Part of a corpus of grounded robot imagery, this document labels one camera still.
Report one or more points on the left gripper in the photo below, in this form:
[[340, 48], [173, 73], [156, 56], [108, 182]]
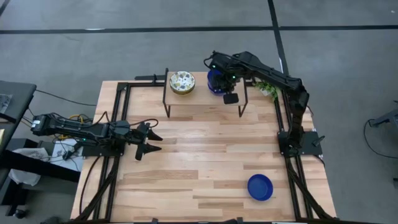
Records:
[[135, 135]]

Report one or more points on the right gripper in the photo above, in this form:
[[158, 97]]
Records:
[[229, 81]]

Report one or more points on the yellow pear-print ceramic bowl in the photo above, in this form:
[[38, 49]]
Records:
[[183, 93], [182, 81]]

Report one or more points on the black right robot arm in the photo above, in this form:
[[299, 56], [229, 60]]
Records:
[[273, 76]]

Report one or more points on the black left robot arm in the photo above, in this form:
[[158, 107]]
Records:
[[68, 127]]

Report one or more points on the wooden shelf with black legs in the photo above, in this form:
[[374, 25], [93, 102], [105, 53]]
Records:
[[205, 96]]

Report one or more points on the small potted green plant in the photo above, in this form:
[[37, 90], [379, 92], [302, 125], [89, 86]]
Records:
[[269, 88]]

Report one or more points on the black table-edge clamp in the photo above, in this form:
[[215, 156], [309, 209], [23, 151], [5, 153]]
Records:
[[154, 221], [240, 221]]

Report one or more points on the white printed paper sheet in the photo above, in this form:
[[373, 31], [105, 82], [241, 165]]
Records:
[[59, 152]]

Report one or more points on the black low bench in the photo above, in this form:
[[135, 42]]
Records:
[[62, 174]]

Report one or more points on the white crumpled plastic bag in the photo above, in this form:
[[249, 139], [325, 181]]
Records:
[[31, 154]]

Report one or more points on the black caster wheel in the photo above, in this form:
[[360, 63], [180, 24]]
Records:
[[20, 213]]

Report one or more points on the dark grey equipment stand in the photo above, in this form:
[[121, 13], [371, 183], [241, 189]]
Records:
[[385, 118]]

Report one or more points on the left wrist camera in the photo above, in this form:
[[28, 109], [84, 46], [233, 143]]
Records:
[[139, 154]]

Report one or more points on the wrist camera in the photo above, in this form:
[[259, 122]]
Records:
[[231, 99], [139, 154]]

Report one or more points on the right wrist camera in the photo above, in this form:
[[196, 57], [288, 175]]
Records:
[[231, 99]]

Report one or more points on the black aluminium table frame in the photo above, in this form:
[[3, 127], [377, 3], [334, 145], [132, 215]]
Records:
[[126, 102]]

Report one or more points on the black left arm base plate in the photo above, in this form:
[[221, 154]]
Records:
[[102, 152]]

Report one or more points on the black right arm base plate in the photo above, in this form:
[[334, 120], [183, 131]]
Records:
[[311, 147]]

